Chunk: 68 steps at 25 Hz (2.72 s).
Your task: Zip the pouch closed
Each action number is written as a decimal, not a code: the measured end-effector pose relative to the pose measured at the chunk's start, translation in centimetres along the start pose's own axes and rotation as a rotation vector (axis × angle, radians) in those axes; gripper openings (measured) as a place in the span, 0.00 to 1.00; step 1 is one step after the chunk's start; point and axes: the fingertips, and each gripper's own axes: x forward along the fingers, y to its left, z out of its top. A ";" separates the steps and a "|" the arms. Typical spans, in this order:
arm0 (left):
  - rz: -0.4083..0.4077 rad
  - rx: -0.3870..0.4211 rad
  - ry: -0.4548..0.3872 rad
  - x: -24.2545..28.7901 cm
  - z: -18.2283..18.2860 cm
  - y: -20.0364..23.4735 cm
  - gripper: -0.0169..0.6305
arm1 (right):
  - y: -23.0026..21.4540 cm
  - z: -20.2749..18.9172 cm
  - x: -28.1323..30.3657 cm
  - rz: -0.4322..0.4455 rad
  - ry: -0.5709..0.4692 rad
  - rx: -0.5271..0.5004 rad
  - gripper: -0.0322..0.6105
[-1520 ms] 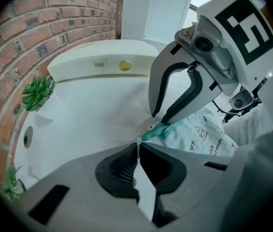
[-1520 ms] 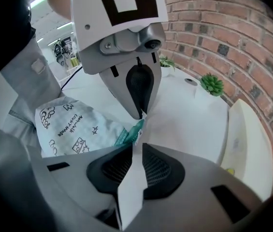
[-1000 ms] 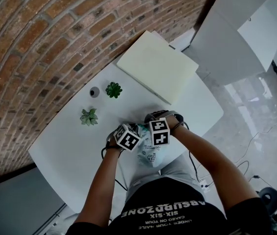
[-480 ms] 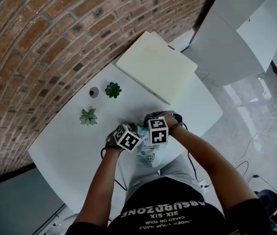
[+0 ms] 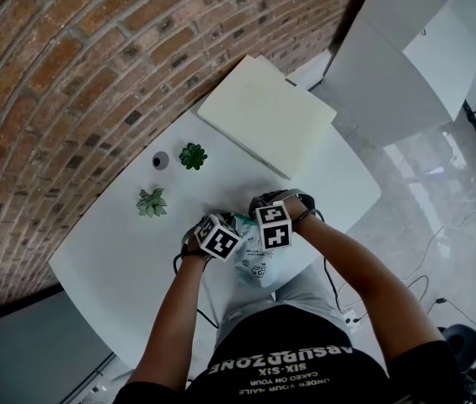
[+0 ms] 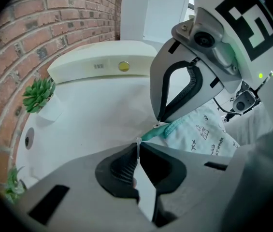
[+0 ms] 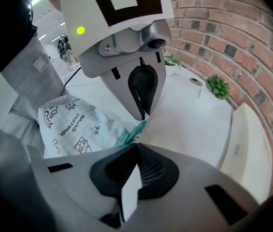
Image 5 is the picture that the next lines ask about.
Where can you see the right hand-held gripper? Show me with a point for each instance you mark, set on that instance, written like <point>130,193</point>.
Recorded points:
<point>275,227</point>

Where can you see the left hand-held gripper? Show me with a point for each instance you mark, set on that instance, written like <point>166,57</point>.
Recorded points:
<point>220,240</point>

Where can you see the printed clear plastic bag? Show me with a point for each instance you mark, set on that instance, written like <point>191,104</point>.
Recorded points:
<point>258,274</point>

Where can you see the person's right forearm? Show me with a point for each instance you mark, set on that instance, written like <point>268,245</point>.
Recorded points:
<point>364,276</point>

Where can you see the person's left forearm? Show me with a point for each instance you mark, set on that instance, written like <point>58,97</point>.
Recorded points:
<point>170,322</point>

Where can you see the person's grey trousers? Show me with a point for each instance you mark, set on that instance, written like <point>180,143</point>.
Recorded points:
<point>296,295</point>

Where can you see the variegated leafy potted plant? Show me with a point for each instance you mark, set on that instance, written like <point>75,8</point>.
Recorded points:
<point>152,203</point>

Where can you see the dark green potted succulent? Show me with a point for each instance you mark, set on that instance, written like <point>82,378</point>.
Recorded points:
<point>193,156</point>

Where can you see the cream flat box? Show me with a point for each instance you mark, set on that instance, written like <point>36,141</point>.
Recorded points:
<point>267,114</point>

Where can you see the white power strip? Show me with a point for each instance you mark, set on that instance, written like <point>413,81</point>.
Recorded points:
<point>353,320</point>

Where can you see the person's black printed t-shirt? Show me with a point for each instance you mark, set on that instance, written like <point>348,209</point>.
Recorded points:
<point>292,368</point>

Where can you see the white shelving cabinet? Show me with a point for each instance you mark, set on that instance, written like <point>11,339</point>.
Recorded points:
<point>389,74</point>

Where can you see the grey low cabinet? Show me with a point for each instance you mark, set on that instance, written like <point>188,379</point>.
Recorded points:
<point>31,352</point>

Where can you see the black round chair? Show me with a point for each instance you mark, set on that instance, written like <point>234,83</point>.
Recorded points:
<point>465,343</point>

